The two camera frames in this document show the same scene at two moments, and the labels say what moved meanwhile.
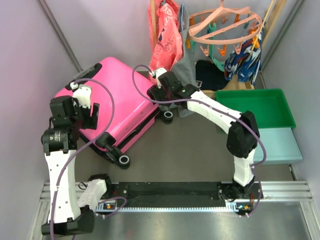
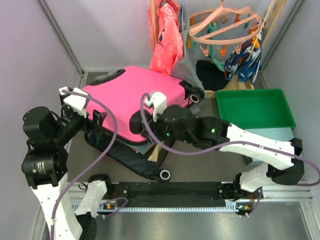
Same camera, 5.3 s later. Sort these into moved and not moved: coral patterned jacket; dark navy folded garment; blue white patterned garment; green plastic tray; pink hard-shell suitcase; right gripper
Moved: pink hard-shell suitcase; right gripper
Not moved: coral patterned jacket; blue white patterned garment; green plastic tray; dark navy folded garment
